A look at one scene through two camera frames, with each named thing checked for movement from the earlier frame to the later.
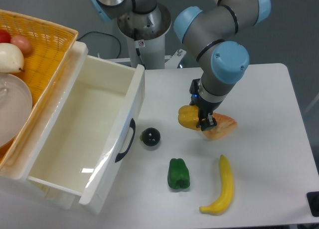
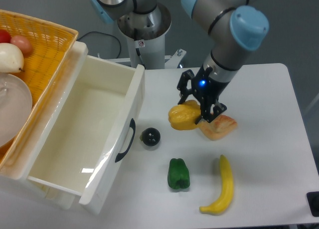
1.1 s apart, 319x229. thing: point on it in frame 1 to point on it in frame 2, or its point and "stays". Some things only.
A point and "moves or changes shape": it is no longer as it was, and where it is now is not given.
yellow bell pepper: [188, 116] moves or changes shape
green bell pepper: [178, 176] stays
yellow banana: [222, 203] stays
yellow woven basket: [52, 44] stays
